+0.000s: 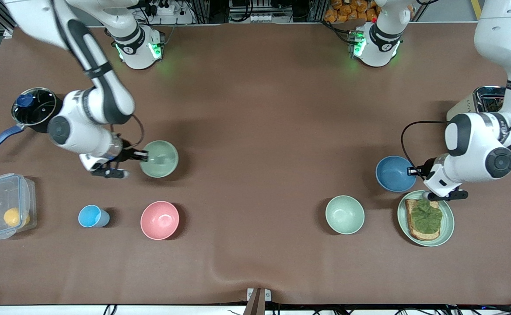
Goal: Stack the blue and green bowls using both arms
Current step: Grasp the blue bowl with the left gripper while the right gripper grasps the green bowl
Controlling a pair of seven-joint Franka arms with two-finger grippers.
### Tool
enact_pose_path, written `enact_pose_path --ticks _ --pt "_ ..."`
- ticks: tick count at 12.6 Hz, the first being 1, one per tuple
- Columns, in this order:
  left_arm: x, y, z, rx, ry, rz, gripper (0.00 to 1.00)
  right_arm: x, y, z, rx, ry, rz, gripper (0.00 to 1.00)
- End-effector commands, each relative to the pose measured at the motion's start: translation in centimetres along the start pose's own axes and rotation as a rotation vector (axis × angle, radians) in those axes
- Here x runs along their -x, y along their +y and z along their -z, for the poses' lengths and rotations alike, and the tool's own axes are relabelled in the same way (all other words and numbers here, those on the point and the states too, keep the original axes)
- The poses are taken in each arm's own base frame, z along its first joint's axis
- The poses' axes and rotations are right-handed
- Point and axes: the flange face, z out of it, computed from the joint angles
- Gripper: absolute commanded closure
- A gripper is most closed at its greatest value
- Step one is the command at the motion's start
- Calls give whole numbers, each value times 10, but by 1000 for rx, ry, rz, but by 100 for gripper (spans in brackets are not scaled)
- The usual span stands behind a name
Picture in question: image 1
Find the white power strip with plugs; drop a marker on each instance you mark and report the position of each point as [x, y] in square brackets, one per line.
[163, 8]

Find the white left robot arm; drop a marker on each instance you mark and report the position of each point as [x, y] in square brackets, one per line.
[478, 148]

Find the brown table cover sheet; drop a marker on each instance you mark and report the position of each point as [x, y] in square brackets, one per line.
[255, 109]

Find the small metal table bracket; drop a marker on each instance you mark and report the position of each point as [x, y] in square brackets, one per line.
[250, 294]

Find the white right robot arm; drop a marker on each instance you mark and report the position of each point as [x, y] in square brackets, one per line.
[93, 109]

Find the silver toaster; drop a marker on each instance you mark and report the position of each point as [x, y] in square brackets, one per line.
[470, 105]

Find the light blue cup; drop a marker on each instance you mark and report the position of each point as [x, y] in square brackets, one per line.
[90, 216]

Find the pink bowl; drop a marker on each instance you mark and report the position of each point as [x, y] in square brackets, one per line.
[159, 220]

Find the bread slice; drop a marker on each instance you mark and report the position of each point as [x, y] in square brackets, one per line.
[415, 234]

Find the grey post under table edge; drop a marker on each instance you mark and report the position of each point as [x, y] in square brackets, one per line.
[255, 306]

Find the bag of orange buns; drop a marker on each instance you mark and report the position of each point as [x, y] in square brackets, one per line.
[347, 11]

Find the green lettuce leaf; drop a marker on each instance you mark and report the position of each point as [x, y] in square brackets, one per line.
[426, 216]

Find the yellow lemon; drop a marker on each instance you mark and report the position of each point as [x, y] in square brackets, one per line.
[12, 217]

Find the pale green bowl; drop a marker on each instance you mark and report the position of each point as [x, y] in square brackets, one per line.
[344, 214]
[161, 159]

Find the pale green plate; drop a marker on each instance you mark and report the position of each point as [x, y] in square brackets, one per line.
[448, 223]

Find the blue bowl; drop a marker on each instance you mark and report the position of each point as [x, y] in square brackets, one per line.
[393, 174]

